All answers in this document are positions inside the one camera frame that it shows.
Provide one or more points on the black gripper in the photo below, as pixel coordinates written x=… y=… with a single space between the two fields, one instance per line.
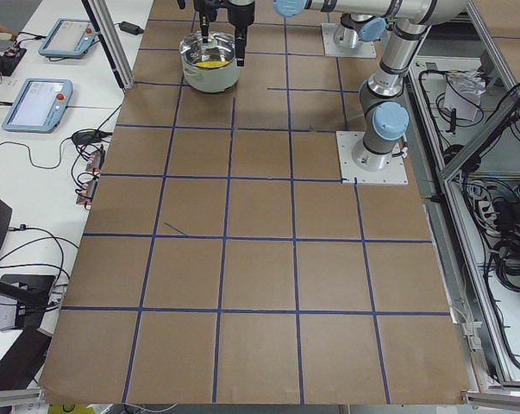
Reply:
x=239 y=9

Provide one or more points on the blue teach pendant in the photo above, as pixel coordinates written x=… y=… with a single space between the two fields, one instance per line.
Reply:
x=39 y=105
x=69 y=38

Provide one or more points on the brown paper table mat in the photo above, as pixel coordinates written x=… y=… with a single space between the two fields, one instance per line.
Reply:
x=224 y=261

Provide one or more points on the aluminium frame post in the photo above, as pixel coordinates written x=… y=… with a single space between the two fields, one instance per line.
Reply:
x=101 y=20

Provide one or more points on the yellow corn cob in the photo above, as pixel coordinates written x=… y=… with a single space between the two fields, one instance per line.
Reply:
x=211 y=64

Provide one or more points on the black power adapter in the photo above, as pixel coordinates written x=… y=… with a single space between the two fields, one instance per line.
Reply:
x=130 y=28

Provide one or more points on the glass pot lid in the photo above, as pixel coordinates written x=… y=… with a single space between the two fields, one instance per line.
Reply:
x=220 y=46

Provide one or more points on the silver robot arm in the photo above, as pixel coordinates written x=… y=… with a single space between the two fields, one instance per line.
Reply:
x=387 y=120
x=369 y=28

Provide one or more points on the far blue teach pendant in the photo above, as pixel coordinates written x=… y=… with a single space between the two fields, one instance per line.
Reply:
x=69 y=38

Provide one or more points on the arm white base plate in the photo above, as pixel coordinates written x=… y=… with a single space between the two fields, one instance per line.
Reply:
x=339 y=41
x=359 y=166

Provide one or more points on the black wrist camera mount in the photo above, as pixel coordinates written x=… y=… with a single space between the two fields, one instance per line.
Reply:
x=208 y=8

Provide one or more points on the pale green steel pot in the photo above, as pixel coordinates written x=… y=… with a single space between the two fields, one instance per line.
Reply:
x=211 y=81

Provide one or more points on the near blue teach pendant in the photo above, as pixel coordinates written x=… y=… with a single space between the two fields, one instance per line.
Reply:
x=39 y=105

